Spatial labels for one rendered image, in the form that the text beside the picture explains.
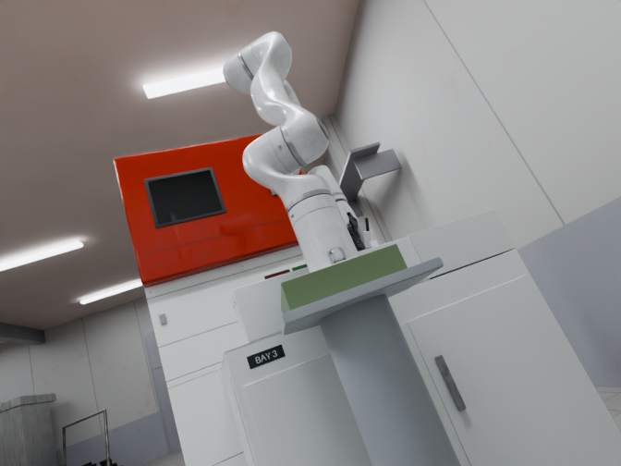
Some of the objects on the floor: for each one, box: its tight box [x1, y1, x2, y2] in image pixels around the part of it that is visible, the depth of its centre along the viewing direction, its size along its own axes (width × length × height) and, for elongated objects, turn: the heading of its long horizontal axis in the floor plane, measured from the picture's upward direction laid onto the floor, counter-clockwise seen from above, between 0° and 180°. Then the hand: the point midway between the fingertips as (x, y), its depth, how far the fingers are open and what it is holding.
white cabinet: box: [222, 250, 621, 466], centre depth 120 cm, size 64×96×82 cm, turn 58°
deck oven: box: [0, 393, 58, 466], centre depth 713 cm, size 158×121×203 cm
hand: (358, 246), depth 114 cm, fingers closed
